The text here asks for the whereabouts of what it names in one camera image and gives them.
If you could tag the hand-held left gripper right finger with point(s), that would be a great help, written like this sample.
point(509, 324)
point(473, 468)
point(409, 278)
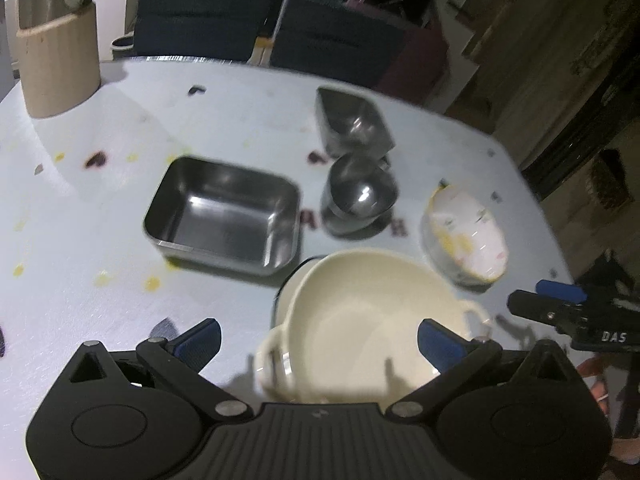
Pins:
point(440, 345)

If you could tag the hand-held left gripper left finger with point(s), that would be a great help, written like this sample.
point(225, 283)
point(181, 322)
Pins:
point(200, 342)

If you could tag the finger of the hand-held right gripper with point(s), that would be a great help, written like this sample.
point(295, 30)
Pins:
point(540, 310)
point(560, 291)

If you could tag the white plate with dark rim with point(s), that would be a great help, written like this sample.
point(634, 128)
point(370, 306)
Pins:
point(286, 302)

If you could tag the square stainless steel container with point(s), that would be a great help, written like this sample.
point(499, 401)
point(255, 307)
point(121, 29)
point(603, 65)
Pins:
point(225, 215)
point(350, 120)

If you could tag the person's right hand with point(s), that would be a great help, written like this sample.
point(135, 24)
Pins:
point(592, 367)

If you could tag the floral bowl with yellow rim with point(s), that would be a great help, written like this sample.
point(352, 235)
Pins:
point(467, 240)

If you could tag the dark mesh basket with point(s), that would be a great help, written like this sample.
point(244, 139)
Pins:
point(607, 180)

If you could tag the oval stainless steel bowl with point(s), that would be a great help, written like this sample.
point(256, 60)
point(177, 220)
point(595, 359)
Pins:
point(360, 195)

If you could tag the purple chair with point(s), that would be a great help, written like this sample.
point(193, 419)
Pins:
point(425, 65)

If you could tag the wooden knife block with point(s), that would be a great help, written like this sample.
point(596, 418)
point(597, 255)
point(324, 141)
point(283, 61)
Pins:
point(57, 60)

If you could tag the navy blue chair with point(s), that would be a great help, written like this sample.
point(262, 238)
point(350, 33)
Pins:
point(335, 45)
point(200, 20)

